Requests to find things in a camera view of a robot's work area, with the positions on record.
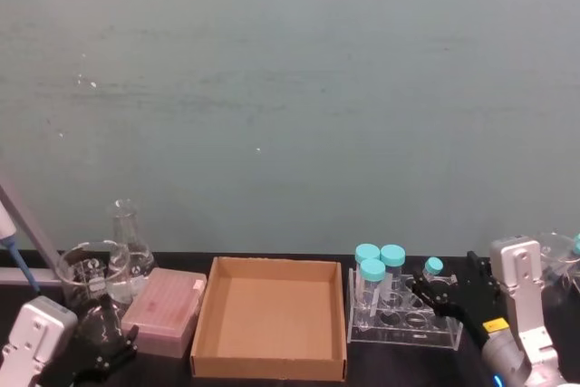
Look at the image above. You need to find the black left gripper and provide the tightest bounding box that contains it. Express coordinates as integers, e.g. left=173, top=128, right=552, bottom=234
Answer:
left=38, top=294, right=140, bottom=387

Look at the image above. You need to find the wide clear glass beaker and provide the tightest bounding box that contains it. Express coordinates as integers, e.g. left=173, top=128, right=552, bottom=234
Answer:
left=536, top=231, right=580, bottom=266

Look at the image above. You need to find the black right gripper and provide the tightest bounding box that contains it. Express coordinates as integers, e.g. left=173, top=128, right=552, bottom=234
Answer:
left=411, top=249, right=516, bottom=352

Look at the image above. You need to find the clear glass conical flask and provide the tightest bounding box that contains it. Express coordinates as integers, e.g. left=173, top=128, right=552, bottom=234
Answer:
left=107, top=198, right=158, bottom=280

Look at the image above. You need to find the grey pipette stand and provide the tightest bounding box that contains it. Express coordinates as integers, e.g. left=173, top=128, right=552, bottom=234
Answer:
left=0, top=180, right=63, bottom=291

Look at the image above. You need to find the clear tube with teal cap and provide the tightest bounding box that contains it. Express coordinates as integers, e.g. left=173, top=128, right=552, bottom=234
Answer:
left=358, top=258, right=387, bottom=318
left=354, top=243, right=382, bottom=311
left=379, top=244, right=407, bottom=309

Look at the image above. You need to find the small tube with teal cap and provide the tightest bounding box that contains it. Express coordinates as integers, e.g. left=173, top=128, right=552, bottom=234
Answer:
left=420, top=256, right=444, bottom=285

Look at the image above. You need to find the black table cloth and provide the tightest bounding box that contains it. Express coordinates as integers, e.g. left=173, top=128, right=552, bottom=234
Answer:
left=0, top=249, right=580, bottom=387

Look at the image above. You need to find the brown cardboard tray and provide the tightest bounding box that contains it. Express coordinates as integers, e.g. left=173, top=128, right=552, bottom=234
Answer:
left=189, top=256, right=348, bottom=382

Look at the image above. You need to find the pink pipette tip box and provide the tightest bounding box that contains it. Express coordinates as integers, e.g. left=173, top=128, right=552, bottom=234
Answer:
left=120, top=267, right=208, bottom=358

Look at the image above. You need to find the clear acrylic tube rack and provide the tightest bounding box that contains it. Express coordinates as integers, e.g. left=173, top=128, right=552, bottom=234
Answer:
left=346, top=267, right=465, bottom=353

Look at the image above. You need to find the white pipette with blue tip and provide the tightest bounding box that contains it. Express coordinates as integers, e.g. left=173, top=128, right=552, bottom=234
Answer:
left=0, top=203, right=41, bottom=294

